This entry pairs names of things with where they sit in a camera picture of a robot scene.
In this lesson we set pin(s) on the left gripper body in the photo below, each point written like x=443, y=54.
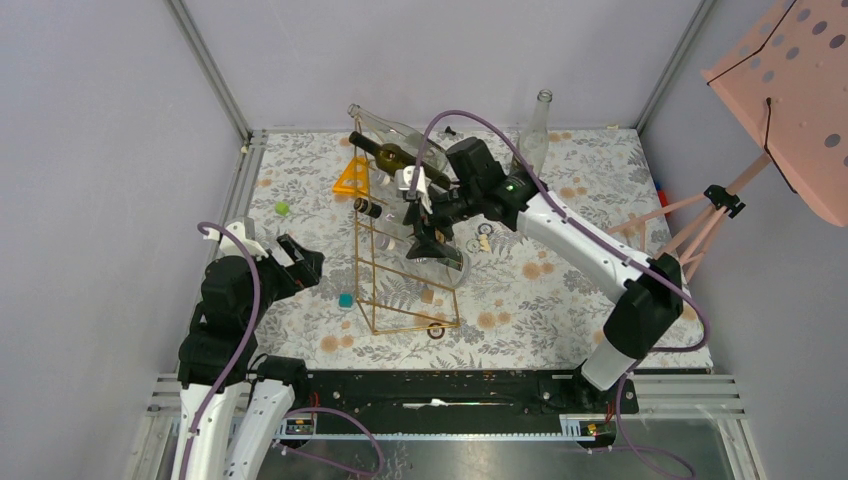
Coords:
x=280, y=280

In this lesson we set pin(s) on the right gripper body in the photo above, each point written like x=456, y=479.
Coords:
x=443, y=211

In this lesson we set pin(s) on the clear tall bottle black label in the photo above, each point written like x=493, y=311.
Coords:
x=533, y=142

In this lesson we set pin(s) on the clear bottle dark green label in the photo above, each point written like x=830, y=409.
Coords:
x=391, y=251

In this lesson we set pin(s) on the dark green wine bottle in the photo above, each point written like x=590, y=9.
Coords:
x=391, y=157

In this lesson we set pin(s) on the clear whisky bottle black cap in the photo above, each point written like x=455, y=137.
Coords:
x=384, y=216

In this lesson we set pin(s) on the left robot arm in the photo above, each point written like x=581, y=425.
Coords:
x=237, y=290

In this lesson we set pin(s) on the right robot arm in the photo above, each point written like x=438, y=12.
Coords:
x=646, y=292

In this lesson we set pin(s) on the clear top wine bottle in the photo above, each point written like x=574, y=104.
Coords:
x=408, y=138

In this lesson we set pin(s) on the white poker chip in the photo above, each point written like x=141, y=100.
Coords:
x=473, y=246

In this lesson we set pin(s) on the teal block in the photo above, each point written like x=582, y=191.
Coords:
x=346, y=300

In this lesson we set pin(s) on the green cube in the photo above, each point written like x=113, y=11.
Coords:
x=282, y=208

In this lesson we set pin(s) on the floral table mat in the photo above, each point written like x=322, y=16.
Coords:
x=522, y=305

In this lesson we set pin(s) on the orange triangle ruler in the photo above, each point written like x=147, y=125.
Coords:
x=355, y=178

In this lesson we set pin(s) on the pink music stand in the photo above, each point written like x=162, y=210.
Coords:
x=786, y=85

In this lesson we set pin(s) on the gold wire wine rack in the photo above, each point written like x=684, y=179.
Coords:
x=387, y=298

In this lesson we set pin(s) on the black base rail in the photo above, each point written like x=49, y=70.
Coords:
x=456, y=402

